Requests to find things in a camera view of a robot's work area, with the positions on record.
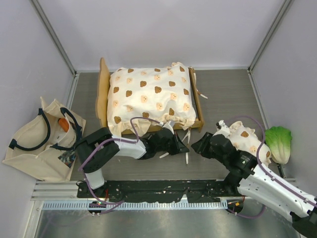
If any bear print white cushion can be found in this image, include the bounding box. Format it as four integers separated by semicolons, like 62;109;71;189
107;62;197;141

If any wooden pet bed frame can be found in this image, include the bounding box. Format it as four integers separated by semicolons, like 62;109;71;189
95;57;205;132

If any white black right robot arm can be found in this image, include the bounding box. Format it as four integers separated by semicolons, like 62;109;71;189
192;132;317;238

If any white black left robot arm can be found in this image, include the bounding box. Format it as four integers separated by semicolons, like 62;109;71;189
75;126;189;198

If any small bear print pillow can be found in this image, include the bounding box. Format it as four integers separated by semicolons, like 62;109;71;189
228;121;272;167

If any green toy cabbage leaf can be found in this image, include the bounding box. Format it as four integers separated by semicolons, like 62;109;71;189
265;126;292;164

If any orange toy carrot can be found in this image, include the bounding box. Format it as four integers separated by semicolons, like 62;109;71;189
58;118;69;132

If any beige canvas tote bag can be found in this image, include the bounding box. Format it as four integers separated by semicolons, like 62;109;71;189
2;99;86;182

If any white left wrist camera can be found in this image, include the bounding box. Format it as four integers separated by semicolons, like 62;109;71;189
163;120;175;134

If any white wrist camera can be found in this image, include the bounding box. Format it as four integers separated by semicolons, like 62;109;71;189
214;120;230;138
163;120;175;134

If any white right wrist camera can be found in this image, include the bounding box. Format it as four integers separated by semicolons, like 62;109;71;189
214;120;230;138

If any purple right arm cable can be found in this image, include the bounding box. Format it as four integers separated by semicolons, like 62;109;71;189
222;115;317;219

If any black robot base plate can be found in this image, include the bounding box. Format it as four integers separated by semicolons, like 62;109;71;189
76;179;254;202

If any white slotted cable duct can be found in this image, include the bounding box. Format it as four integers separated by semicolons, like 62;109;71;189
42;199;228;211

